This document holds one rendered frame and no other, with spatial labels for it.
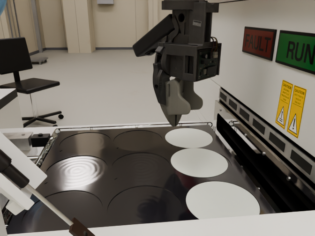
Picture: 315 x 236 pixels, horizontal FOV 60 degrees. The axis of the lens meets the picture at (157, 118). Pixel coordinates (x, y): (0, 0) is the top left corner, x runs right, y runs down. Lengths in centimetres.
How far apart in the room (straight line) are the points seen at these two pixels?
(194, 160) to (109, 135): 20
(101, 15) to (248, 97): 934
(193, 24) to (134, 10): 929
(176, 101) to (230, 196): 17
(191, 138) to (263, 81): 19
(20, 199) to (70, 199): 23
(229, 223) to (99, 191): 22
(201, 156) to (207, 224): 26
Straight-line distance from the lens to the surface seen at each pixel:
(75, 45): 916
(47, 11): 1020
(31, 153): 64
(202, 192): 42
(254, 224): 28
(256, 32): 53
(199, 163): 49
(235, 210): 40
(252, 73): 55
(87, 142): 58
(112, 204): 40
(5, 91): 81
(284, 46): 45
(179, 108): 46
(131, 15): 971
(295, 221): 30
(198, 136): 59
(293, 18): 44
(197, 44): 42
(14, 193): 19
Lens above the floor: 115
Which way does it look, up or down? 21 degrees down
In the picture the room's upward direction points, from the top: straight up
